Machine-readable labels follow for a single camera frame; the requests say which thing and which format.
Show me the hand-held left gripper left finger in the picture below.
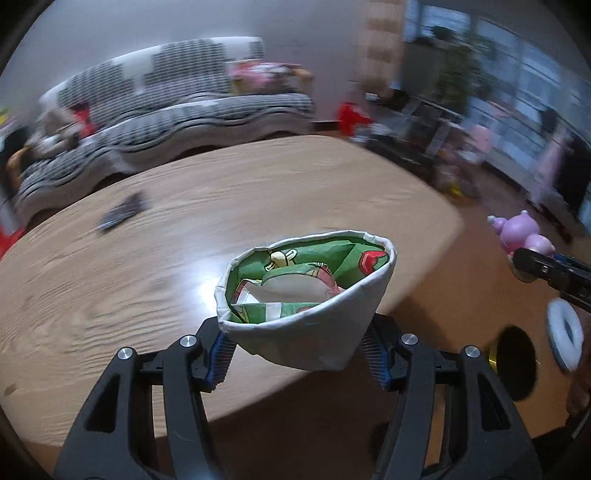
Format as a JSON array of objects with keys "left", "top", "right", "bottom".
[{"left": 53, "top": 318, "right": 237, "bottom": 480}]

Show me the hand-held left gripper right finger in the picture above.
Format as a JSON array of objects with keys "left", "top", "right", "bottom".
[{"left": 361, "top": 314, "right": 544, "bottom": 480}]

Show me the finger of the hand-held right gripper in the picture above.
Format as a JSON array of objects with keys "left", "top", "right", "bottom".
[{"left": 513, "top": 248, "right": 591, "bottom": 315}]

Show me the pink pig toy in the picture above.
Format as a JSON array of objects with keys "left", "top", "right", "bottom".
[{"left": 488, "top": 210, "right": 557, "bottom": 267}]

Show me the white fabric bag green lining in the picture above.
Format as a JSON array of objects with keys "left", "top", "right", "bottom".
[{"left": 215, "top": 229, "right": 398, "bottom": 372}]

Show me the black television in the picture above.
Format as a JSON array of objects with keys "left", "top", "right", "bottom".
[{"left": 553, "top": 134, "right": 591, "bottom": 223}]

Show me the dark remote control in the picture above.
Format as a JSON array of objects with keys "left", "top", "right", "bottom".
[{"left": 97, "top": 193, "right": 150, "bottom": 232}]

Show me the green potted plant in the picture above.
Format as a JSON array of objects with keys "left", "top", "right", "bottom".
[{"left": 433, "top": 25, "right": 491, "bottom": 114}]

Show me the red plastic bag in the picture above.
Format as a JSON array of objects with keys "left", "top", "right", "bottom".
[{"left": 338, "top": 102, "right": 374, "bottom": 136}]

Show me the black white striped sofa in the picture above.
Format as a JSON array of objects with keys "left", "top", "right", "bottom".
[{"left": 8, "top": 37, "right": 317, "bottom": 219}]

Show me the red cloth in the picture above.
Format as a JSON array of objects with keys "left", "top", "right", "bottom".
[{"left": 69, "top": 102, "right": 94, "bottom": 136}]

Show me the beige plush toy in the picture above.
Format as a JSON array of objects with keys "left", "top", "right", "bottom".
[{"left": 28, "top": 108, "right": 85, "bottom": 158}]

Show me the pink printed cushion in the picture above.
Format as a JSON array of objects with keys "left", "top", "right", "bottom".
[{"left": 228, "top": 60, "right": 306, "bottom": 96}]

